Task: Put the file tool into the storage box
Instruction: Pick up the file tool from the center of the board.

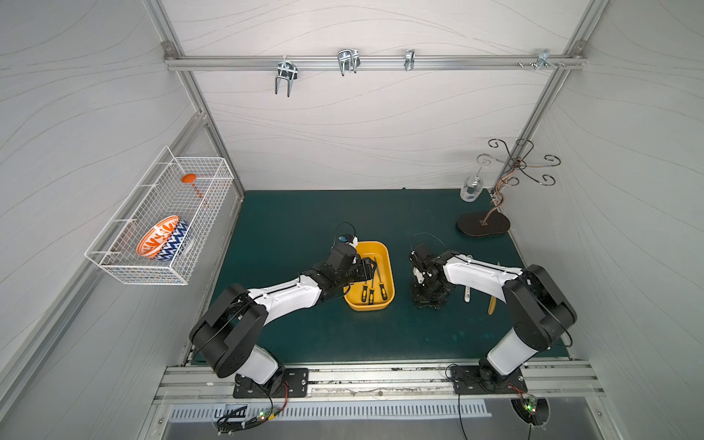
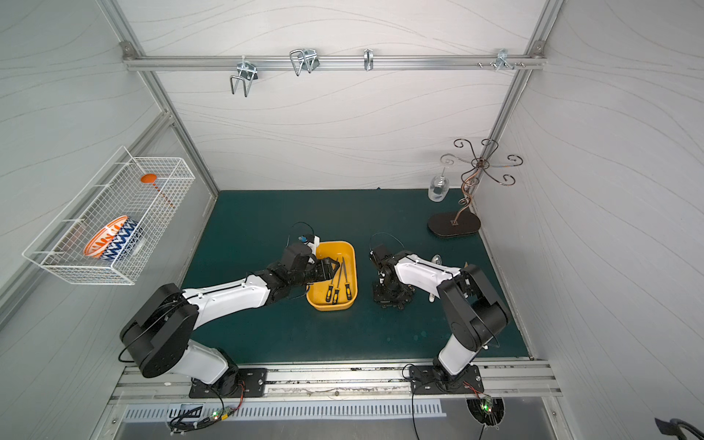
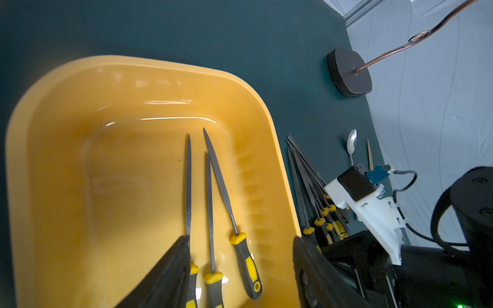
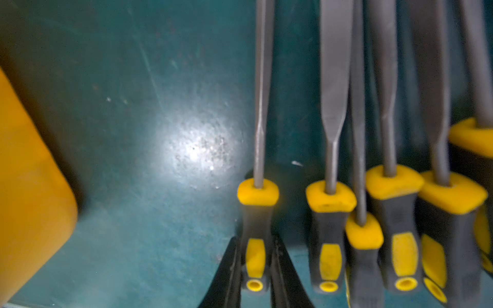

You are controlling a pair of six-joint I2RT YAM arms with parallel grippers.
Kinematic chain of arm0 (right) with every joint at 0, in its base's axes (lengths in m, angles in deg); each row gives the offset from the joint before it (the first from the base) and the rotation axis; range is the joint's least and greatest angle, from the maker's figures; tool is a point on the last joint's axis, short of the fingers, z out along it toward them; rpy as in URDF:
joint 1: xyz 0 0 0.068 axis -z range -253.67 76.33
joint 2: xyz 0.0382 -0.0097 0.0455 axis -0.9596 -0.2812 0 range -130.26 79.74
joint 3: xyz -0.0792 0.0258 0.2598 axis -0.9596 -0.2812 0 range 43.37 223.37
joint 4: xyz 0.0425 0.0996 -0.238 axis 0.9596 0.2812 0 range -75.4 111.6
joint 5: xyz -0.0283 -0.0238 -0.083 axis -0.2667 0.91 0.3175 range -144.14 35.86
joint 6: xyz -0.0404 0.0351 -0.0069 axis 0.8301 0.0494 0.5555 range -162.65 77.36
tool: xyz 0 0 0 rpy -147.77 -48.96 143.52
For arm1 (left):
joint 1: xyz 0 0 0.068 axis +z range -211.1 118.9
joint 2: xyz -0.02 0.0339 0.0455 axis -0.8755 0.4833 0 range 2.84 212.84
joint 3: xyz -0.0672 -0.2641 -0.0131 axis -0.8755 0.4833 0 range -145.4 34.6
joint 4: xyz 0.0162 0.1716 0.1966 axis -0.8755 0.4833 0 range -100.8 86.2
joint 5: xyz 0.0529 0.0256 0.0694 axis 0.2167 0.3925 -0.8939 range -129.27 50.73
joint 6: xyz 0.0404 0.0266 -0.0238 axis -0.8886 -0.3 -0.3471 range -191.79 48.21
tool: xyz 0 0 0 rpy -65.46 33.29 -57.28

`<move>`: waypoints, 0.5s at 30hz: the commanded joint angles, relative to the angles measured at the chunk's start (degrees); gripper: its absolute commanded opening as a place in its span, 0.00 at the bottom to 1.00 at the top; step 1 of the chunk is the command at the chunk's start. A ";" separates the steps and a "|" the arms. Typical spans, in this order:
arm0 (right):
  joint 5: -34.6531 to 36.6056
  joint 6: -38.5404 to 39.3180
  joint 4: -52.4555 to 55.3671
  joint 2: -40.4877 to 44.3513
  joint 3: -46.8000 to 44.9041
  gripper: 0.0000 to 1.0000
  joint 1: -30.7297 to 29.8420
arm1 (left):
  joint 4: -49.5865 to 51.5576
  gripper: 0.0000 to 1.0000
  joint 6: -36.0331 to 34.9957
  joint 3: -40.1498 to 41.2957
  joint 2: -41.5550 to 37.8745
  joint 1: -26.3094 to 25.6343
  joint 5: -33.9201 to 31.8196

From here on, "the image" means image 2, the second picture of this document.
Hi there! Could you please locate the yellow plastic storage box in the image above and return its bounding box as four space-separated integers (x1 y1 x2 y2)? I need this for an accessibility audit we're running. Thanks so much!
306 241 359 312

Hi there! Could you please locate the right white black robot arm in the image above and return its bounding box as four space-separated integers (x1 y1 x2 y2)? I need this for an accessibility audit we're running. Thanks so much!
370 245 511 380

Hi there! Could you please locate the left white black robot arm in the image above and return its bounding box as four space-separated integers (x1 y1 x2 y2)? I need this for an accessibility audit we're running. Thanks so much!
120 241 341 386

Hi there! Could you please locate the green table mat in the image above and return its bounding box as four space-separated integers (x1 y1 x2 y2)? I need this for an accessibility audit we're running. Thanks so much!
183 189 497 364

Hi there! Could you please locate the metal hook tree stand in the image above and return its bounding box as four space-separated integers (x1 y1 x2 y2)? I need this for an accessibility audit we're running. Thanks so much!
427 139 524 238

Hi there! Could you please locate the clear glass cup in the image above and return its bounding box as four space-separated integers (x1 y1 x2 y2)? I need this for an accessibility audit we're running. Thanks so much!
427 174 450 203

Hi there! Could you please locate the blue white patterned bowl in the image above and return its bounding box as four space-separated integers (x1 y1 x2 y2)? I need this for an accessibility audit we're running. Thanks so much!
99 217 142 262

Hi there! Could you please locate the orange small spoon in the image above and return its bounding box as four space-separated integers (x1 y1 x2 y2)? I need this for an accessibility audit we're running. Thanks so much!
140 173 175 209

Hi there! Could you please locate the double metal hook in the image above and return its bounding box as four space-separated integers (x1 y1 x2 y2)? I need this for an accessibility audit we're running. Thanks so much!
230 57 259 97

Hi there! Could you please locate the orange white patterned bowl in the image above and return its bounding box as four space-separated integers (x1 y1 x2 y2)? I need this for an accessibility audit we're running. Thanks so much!
82 216 129 259

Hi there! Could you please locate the metal clamp hook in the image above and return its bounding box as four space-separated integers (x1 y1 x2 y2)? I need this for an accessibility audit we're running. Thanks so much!
289 49 320 76

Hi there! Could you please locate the small metal hook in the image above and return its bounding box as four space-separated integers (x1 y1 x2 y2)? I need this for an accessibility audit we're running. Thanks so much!
363 49 374 72

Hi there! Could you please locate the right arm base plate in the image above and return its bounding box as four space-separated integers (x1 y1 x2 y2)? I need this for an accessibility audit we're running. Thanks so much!
401 364 484 395

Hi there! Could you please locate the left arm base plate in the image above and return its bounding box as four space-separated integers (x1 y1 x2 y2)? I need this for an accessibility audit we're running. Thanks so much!
188 368 268 399

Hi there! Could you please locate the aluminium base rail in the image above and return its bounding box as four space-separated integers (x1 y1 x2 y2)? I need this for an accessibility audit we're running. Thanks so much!
109 357 562 404

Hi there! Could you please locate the white wire basket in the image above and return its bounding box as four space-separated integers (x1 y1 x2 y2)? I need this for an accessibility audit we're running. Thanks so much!
22 147 195 285

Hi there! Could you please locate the white vented cable duct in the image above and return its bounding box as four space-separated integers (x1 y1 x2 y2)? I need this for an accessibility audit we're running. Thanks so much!
122 399 447 423

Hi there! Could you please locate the right metal bracket hook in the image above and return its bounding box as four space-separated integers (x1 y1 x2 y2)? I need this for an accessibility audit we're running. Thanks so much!
477 49 525 72

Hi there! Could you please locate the aluminium top rail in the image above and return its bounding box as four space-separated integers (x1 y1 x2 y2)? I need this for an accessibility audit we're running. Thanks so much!
123 52 547 73

